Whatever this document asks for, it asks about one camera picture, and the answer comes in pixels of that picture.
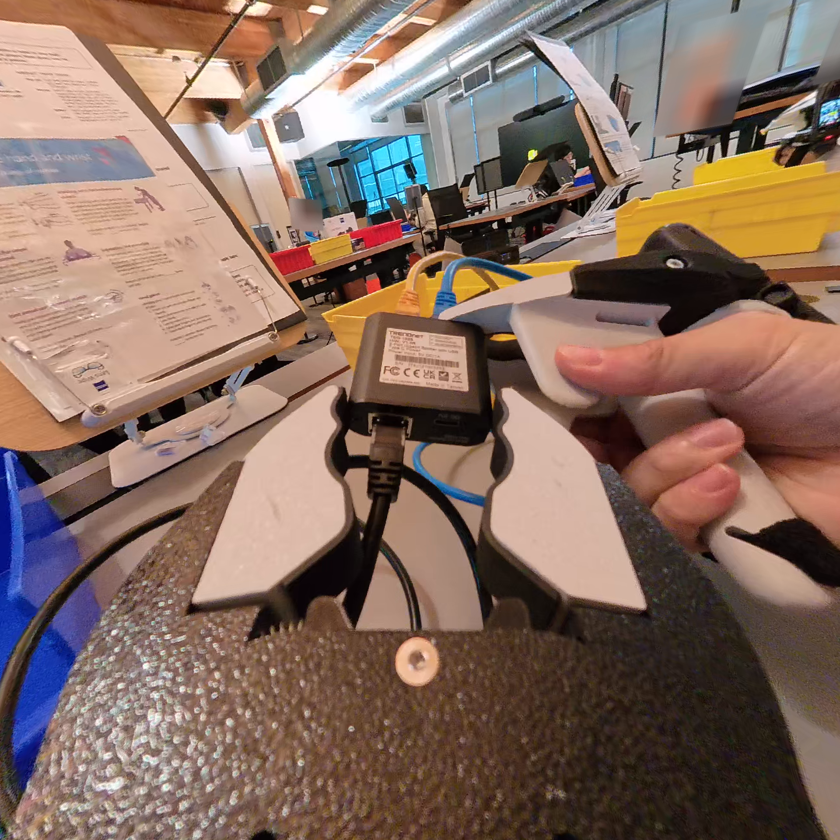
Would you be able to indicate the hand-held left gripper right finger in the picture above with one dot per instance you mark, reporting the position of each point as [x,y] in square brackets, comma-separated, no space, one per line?
[558,525]

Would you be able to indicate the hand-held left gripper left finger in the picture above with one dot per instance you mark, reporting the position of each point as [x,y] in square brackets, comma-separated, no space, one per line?
[275,512]

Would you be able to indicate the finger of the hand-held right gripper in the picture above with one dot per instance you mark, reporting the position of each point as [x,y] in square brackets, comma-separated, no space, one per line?
[525,295]

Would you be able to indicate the black network splitter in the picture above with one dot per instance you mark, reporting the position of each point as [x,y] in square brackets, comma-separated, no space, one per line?
[420,354]

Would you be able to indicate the grey desk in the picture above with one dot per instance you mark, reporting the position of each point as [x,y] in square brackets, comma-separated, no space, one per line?
[794,689]

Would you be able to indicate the person's right hand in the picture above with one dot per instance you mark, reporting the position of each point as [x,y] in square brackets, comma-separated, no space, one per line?
[787,394]

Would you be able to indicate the large yellow plastic bin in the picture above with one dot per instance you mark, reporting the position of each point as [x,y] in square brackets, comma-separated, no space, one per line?
[722,216]

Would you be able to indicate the white stand base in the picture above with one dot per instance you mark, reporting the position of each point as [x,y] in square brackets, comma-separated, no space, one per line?
[249,403]

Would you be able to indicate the black office chair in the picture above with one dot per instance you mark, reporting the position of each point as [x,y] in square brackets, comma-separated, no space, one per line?
[446,203]

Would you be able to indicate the long red plastic bin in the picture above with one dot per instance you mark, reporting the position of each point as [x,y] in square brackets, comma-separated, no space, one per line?
[377,234]

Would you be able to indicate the background wooden table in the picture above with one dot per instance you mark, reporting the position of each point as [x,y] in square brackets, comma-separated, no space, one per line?
[354,262]

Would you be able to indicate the stack of yellow bins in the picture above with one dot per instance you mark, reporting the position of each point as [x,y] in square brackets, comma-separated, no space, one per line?
[330,249]

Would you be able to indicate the blue plastic bin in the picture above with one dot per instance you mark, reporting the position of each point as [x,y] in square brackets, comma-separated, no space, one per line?
[39,590]

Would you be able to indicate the wooden document board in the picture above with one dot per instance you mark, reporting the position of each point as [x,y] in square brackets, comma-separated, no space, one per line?
[26,420]

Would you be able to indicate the black ceiling speaker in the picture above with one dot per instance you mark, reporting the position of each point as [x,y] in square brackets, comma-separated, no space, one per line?
[289,127]

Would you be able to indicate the black wall monitor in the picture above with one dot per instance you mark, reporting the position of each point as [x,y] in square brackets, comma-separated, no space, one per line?
[525,144]

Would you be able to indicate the silver ceiling duct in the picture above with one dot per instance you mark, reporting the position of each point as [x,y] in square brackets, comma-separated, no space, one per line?
[407,46]

